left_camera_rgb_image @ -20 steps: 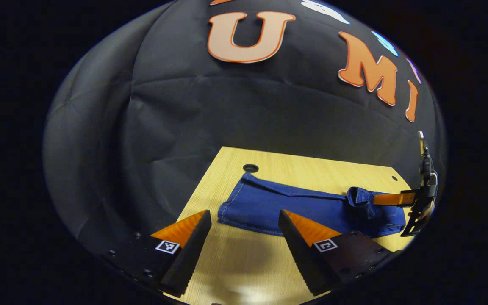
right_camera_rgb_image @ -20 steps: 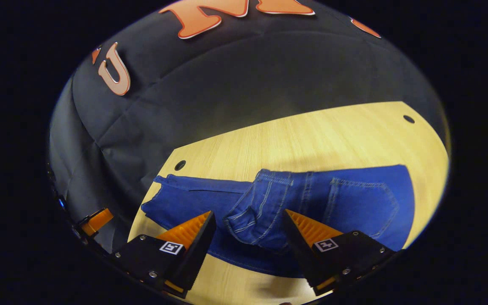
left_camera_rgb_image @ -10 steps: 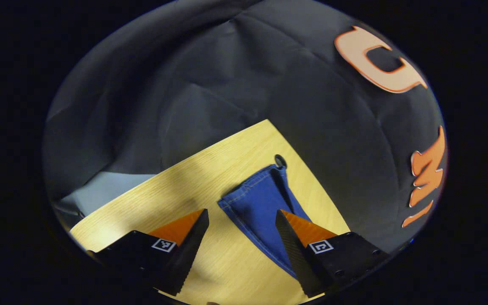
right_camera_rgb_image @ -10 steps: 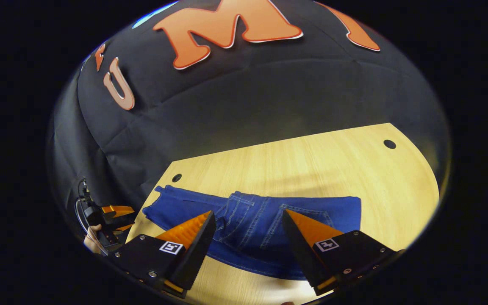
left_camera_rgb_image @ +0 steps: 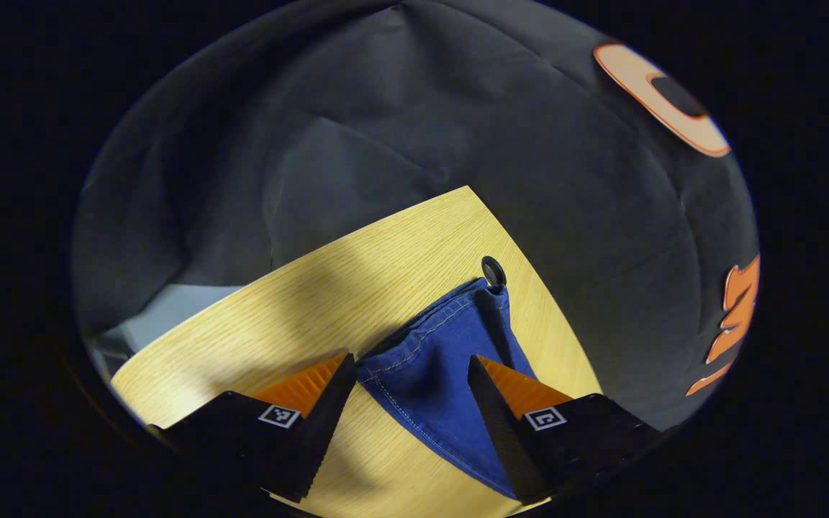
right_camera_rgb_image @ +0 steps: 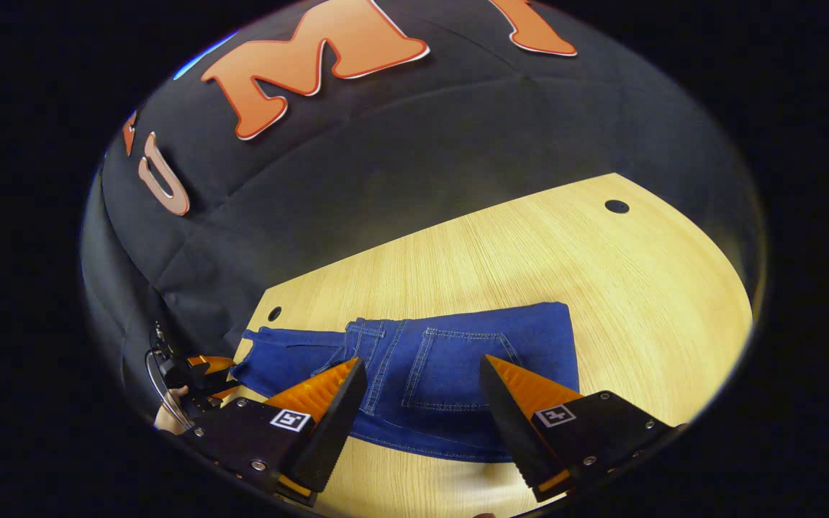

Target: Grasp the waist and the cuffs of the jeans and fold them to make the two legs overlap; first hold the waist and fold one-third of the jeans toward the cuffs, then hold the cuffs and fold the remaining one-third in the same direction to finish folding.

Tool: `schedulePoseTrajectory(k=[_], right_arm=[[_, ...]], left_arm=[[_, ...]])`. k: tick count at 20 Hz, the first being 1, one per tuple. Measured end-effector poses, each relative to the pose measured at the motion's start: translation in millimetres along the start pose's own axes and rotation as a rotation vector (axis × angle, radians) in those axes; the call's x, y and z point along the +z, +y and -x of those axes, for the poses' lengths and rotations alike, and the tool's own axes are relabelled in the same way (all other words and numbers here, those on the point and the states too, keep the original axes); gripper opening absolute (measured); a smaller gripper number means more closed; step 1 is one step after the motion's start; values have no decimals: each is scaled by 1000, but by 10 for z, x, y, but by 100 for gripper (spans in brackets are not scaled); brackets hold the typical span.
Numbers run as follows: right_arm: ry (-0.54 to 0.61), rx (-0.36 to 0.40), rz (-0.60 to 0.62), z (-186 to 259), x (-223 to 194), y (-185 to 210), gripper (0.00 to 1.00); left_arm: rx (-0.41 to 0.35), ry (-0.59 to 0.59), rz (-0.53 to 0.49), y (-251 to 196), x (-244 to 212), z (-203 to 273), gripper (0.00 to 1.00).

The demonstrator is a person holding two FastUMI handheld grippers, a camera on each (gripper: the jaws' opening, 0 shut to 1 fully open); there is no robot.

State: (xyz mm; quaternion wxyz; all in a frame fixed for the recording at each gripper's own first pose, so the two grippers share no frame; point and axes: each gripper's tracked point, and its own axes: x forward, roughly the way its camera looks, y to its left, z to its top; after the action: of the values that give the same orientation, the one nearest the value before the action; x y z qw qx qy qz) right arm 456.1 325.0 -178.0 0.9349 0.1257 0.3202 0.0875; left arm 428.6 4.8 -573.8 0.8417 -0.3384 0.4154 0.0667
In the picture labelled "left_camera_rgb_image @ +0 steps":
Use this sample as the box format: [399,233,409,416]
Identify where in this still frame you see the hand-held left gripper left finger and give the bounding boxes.
[145,352,357,504]

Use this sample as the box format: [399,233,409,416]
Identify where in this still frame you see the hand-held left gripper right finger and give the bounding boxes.
[466,355,665,505]

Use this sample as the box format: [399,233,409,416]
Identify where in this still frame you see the blue jeans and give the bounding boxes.
[355,277,539,501]

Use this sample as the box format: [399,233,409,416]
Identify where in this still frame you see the black backdrop cloth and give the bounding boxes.
[71,0,761,432]

